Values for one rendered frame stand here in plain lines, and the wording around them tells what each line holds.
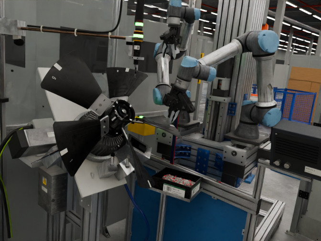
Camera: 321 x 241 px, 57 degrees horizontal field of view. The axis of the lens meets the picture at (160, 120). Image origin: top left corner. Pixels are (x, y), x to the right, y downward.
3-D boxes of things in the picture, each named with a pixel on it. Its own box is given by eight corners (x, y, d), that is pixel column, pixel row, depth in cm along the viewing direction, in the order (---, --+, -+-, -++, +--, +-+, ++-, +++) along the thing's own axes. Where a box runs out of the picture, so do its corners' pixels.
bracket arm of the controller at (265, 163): (257, 164, 138) (258, 158, 137) (260, 163, 140) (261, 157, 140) (310, 182, 123) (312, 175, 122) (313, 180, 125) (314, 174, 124)
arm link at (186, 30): (185, 64, 234) (201, 16, 191) (171, 62, 232) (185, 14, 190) (184, 52, 239) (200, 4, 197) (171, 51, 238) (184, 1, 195)
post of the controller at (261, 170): (251, 197, 141) (258, 158, 137) (254, 195, 144) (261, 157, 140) (257, 200, 139) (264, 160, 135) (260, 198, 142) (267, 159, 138)
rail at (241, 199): (130, 159, 199) (131, 147, 197) (134, 158, 202) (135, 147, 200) (255, 215, 140) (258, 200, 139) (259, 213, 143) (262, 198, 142)
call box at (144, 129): (126, 132, 195) (127, 116, 192) (137, 130, 202) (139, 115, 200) (143, 138, 184) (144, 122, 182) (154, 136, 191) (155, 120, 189)
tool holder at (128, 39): (123, 58, 135) (124, 36, 133) (126, 58, 141) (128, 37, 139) (142, 60, 134) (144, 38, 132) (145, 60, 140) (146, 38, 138)
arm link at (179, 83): (193, 82, 147) (183, 82, 141) (190, 90, 149) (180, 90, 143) (182, 76, 152) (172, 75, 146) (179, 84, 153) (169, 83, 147)
